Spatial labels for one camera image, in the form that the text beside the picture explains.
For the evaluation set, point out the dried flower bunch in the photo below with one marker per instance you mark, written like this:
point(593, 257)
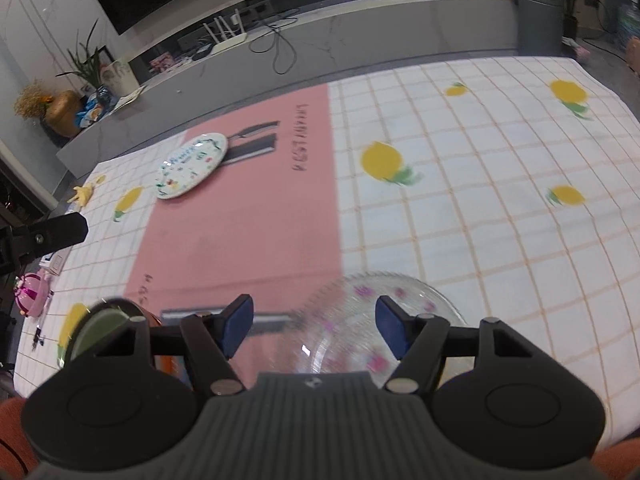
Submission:
point(31, 99)

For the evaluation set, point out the black set-top box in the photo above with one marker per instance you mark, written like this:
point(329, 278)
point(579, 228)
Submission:
point(201, 52)

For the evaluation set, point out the orange chair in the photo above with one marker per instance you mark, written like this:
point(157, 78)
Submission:
point(12, 440)

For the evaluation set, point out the golden vase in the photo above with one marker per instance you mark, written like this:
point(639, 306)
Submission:
point(62, 112)

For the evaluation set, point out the white fruit-print plate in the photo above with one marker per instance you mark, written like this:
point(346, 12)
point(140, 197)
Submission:
point(190, 165)

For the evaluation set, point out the clear glass plate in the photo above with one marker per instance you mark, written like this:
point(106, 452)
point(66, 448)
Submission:
point(340, 320)

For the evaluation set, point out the green ceramic bowl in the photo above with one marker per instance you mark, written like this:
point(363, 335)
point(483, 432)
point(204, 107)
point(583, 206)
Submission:
point(95, 332)

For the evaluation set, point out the blue plastic bag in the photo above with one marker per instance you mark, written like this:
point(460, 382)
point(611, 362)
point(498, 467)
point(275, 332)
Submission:
point(629, 25)

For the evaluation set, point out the small pink object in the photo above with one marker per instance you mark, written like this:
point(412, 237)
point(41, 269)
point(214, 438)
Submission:
point(576, 49)

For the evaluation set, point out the grey trash bin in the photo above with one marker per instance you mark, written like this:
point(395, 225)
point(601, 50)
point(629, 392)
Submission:
point(540, 20)

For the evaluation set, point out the banana peel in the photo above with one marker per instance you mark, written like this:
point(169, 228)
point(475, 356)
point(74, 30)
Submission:
point(82, 195)

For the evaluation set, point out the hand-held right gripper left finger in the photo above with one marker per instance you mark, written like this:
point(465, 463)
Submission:
point(235, 325)

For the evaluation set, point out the small white box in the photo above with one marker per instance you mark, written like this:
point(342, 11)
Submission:
point(54, 263)

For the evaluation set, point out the brown round object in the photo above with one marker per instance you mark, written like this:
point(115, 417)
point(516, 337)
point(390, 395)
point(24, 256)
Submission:
point(634, 55)

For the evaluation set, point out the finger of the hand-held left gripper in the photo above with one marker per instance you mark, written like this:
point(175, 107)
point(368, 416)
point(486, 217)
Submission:
point(55, 234)

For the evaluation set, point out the pink placemat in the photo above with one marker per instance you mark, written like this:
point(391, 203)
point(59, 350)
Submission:
point(250, 235)

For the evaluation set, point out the green leafy plant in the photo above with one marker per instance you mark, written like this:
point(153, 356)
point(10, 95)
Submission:
point(87, 62)

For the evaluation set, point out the grey marble TV bench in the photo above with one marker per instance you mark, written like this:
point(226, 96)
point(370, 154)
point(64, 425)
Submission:
point(350, 35)

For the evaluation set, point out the sheet of paper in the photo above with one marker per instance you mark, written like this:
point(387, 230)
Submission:
point(131, 96)

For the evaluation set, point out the small photo card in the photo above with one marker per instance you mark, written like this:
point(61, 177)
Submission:
point(161, 63)

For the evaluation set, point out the pink toy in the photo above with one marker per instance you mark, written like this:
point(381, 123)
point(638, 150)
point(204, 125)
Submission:
point(31, 294)

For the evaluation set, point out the white router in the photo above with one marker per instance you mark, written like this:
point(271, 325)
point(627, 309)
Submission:
point(230, 41)

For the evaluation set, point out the blue snack packet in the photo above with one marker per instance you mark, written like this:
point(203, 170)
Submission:
point(90, 112)

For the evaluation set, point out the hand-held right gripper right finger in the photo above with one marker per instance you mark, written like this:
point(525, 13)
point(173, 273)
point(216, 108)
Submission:
point(392, 327)

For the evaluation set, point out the checkered lemon-print tablecloth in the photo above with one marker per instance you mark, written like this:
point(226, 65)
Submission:
point(500, 210)

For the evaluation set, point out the blue glass vase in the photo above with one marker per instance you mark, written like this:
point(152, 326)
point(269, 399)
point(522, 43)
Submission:
point(103, 94)

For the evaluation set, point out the white plant pot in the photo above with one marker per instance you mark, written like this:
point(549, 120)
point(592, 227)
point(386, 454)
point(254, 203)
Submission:
point(119, 77)

